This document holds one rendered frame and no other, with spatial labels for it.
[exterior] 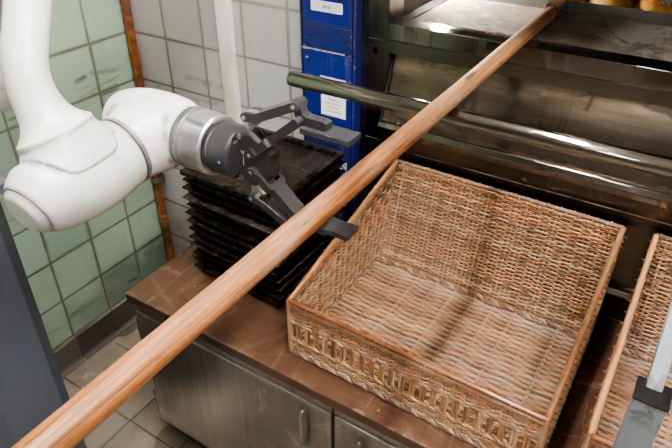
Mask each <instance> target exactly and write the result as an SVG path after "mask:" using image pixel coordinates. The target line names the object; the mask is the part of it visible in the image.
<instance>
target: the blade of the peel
mask: <svg viewBox="0 0 672 448"><path fill-rule="evenodd" d="M487 1H494V2H501V3H508V4H515V5H522V6H529V7H537V8H544V9H545V6H546V4H547V3H548V2H550V1H551V0H487ZM566 12H572V13H579V14H586V15H593V16H600V17H607V18H614V19H621V20H628V21H636V22H643V23H650V24H657V25H664V26H671V27H672V13H664V12H657V11H649V10H642V9H634V7H632V8H627V7H619V6H612V5H604V4H596V3H589V1H587V2H581V1H574V0H569V3H568V9H567V11H566Z"/></svg>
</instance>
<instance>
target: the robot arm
mask: <svg viewBox="0 0 672 448"><path fill-rule="evenodd" d="M53 1H54V0H0V114H1V113H3V112H5V111H7V110H9V109H11V108H13V111H14V113H15V116H16V118H17V121H18V123H19V127H20V138H19V142H18V144H17V147H16V150H17V152H18V154H19V165H18V166H16V167H14V168H13V169H12V170H11V171H10V172H9V174H8V176H7V179H6V181H5V184H4V187H3V195H4V198H3V200H4V203H5V206H6V208H7V209H8V211H9V212H10V213H11V215H12V216H13V217H14V218H15V219H16V220H17V221H19V222H20V223H21V224H22V225H24V226H25V227H27V228H29V229H31V230H33V231H36V232H54V231H62V230H67V229H71V228H74V227H77V226H79V225H81V224H84V223H86V222H88V221H90V220H92V219H94V218H95V217H97V216H99V215H101V214H102V213H104V212H106V211H107V210H109V209H110V208H112V207H114V206H115V205H116V204H118V203H119V202H121V201H122V200H123V199H125V198H126V197H127V196H128V195H130V194H131V193H132V192H133V191H134V190H135V189H136V188H137V187H138V186H139V185H140V184H142V183H143V182H144V181H146V180H147V179H149V178H151V177H153V176H155V175H157V174H159V173H162V172H164V171H167V170H170V169H174V168H176V167H178V165H181V166H183V167H185V168H188V169H193V170H196V171H198V172H201V173H204V174H207V175H218V174H222V175H224V176H227V177H230V178H233V179H244V180H246V181H248V182H249V183H250V184H251V185H252V192H251V194H249V195H248V196H247V199H248V201H250V202H251V203H253V204H255V205H257V206H259V207H261V208H262V209H263V210H264V211H265V212H266V213H268V214H269V215H270V216H271V217H272V218H273V219H275V220H276V221H277V222H278V223H279V224H280V225H281V226H282V225H283V224H284V223H285V222H286V221H288V220H289V219H290V218H291V217H293V216H294V215H295V214H296V213H297V212H299V211H300V210H301V209H302V208H303V207H305V206H304V205H303V203H302V202H301V201H300V200H299V199H298V197H297V196H296V195H295V194H294V193H293V191H292V190H291V189H290V188H289V187H288V186H287V184H286V183H285V178H284V177H283V175H282V174H281V173H280V172H279V171H280V163H279V156H280V154H279V150H277V147H276V146H275V144H276V143H277V142H279V141H280V140H282V139H283V138H285V137H286V136H288V135H289V134H291V133H292V132H293V131H295V130H296V129H298V128H299V127H301V126H302V127H301V128H299V131H300V134H303V135H306V136H309V137H313V138H316V139H320V140H323V141H327V142H330V143H333V144H337V145H340V146H344V147H350V146H351V145H353V144H354V143H355V142H357V141H358V140H359V139H361V133H360V132H357V131H353V130H350V129H346V128H342V127H339V126H335V125H332V120H330V119H329V118H326V117H322V116H318V115H315V114H312V113H311V112H310V111H309V110H308V108H307V104H308V99H307V98H306V97H305V96H301V97H298V98H295V99H293V100H289V101H286V102H283V103H279V104H276V105H273V106H270V107H267V108H258V107H252V108H250V109H249V110H247V111H245V112H243V113H241V114H240V118H241V120H242V121H243V122H246V125H247V126H246V125H243V124H239V123H236V122H235V120H234V119H233V118H232V117H230V116H229V115H226V114H223V113H220V112H216V111H213V110H210V109H208V108H205V107H200V106H198V105H196V104H195V103H194V102H192V101H191V100H189V99H187V98H184V97H182V96H180V95H177V94H174V93H171V92H167V91H163V90H158V89H153V88H129V89H124V90H121V91H118V92H116V93H115V94H113V95H112V96H111V97H110V98H109V99H108V101H107V102H106V104H105V106H104V109H103V114H102V121H99V120H97V119H96V118H95V117H94V116H93V115H92V113H91V112H88V111H83V110H80V109H77V108H76V107H74V106H72V105H71V104H69V103H68V102H67V101H66V100H65V99H64V98H63V96H62V95H61V94H60V92H59V91H58V89H57V87H56V85H55V83H54V81H53V78H52V75H51V71H50V65H49V43H50V32H51V22H52V11H53ZM293 112H294V115H295V118H294V119H293V120H291V121H290V122H289V123H287V124H286V125H284V126H283V127H281V128H280V129H279V130H277V131H276V132H274V133H273V134H271V135H270V136H269V137H267V136H266V135H265V134H264V133H263V132H262V131H261V130H260V129H259V128H257V126H258V125H259V124H261V123H262V122H263V121H266V120H270V119H273V118H276V117H280V116H283V115H286V114H290V113H293ZM273 178H274V179H275V180H276V181H275V182H274V183H272V184H269V183H268V182H267V181H269V180H271V179H273ZM357 232H358V226H357V225H355V224H352V223H349V222H346V221H343V220H341V219H338V218H335V217H331V218H330V219H329V220H328V221H327V222H326V223H325V224H323V225H322V226H321V227H320V228H319V229H318V230H317V231H316V232H315V233H318V234H320V235H322V236H327V235H330V236H333V237H336V238H338V239H341V240H344V241H348V240H349V239H350V238H351V237H353V236H354V235H355V234H356V233H357Z"/></svg>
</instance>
